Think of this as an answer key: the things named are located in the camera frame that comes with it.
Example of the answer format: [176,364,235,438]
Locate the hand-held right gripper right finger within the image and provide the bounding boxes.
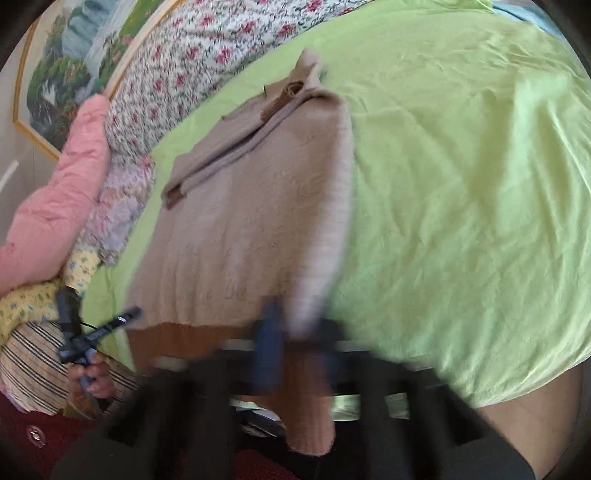
[318,318,536,480]

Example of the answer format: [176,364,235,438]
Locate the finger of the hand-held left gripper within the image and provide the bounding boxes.
[55,287,81,336]
[91,307,142,343]

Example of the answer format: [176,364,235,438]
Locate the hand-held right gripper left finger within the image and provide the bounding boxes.
[51,300,287,480]

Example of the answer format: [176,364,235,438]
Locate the beige knit sweater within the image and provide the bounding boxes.
[127,48,356,457]

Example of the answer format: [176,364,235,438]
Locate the person's left hand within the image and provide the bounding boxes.
[68,353,118,402]

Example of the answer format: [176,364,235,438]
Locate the yellow printed cloth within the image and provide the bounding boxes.
[0,247,103,343]

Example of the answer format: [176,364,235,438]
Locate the striped cloth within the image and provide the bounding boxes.
[0,320,141,416]

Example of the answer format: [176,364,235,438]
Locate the pink quilted pillow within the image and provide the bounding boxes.
[0,95,112,296]

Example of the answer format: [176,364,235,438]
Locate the dark red cloth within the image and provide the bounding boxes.
[0,392,289,480]

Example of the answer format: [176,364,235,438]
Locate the pastel floral pillow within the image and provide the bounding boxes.
[76,154,156,267]

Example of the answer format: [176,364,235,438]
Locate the light green bed sheet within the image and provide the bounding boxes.
[85,0,591,422]

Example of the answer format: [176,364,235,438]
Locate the framed landscape painting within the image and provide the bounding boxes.
[14,0,185,160]

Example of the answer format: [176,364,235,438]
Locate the white red floral quilt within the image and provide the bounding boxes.
[104,0,372,168]

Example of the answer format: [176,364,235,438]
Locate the light blue cloth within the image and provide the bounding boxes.
[493,0,561,38]

